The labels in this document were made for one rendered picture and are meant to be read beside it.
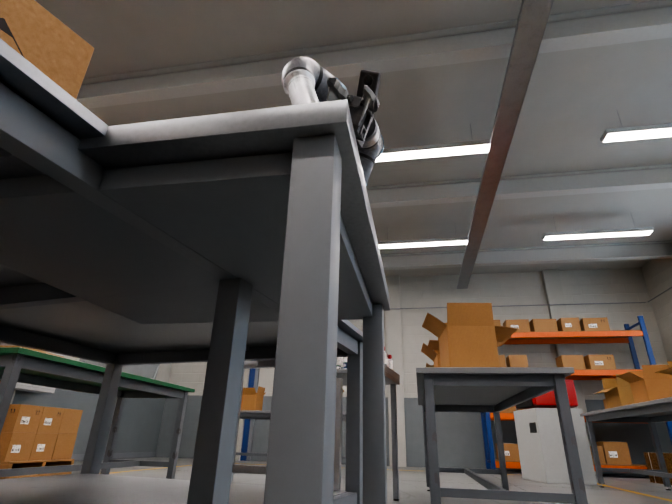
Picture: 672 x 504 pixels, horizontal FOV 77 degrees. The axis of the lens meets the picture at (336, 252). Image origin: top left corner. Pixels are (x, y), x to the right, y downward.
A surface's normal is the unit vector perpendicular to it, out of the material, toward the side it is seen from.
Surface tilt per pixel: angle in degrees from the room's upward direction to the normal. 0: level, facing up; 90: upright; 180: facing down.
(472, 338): 90
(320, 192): 90
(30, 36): 90
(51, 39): 90
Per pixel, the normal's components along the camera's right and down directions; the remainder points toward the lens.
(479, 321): -0.06, -0.24
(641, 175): -0.18, -0.40
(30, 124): 0.94, -0.11
